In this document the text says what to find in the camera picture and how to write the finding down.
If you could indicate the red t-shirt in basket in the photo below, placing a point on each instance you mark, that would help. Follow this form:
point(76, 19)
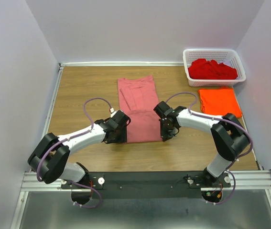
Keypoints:
point(202, 69)

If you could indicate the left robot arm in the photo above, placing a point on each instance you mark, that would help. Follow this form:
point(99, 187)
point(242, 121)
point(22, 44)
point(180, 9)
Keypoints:
point(50, 158)

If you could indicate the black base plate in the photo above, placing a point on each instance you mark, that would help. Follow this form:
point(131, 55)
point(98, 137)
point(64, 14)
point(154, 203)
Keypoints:
point(160, 184)

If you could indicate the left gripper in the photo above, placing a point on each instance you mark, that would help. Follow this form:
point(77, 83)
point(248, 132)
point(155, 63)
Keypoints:
point(123, 138)

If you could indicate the white plastic laundry basket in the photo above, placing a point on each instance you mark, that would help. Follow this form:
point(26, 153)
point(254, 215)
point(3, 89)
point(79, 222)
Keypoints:
point(219, 55)

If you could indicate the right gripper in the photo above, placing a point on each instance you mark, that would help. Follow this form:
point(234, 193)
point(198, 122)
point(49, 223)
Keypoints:
point(164, 135)

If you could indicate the aluminium front rail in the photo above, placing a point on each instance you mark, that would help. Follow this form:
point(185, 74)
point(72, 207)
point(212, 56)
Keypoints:
point(245, 180)

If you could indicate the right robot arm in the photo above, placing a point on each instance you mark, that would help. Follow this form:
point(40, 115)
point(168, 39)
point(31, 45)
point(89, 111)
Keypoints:
point(230, 138)

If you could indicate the folded orange t-shirt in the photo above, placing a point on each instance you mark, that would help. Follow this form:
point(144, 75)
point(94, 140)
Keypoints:
point(219, 102)

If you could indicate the lavender garment in basket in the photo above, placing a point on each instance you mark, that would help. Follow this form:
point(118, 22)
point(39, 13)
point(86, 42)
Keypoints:
point(227, 63)

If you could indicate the pink t-shirt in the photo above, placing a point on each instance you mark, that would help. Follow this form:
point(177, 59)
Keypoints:
point(137, 99)

